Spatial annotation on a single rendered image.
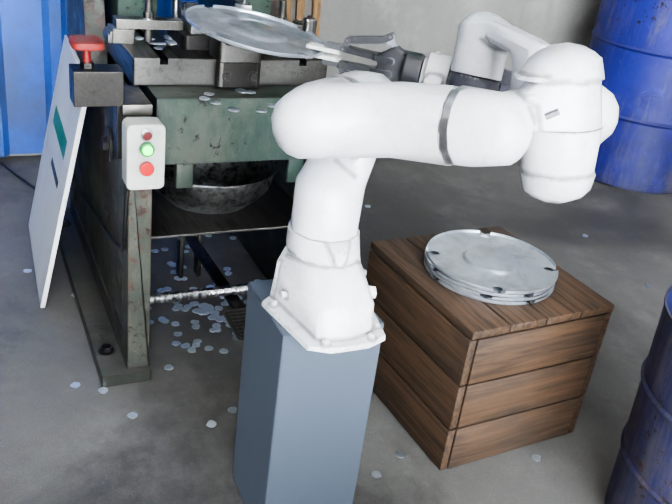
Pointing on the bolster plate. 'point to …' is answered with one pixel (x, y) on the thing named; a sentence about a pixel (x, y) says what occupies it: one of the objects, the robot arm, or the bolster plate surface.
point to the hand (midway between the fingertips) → (323, 52)
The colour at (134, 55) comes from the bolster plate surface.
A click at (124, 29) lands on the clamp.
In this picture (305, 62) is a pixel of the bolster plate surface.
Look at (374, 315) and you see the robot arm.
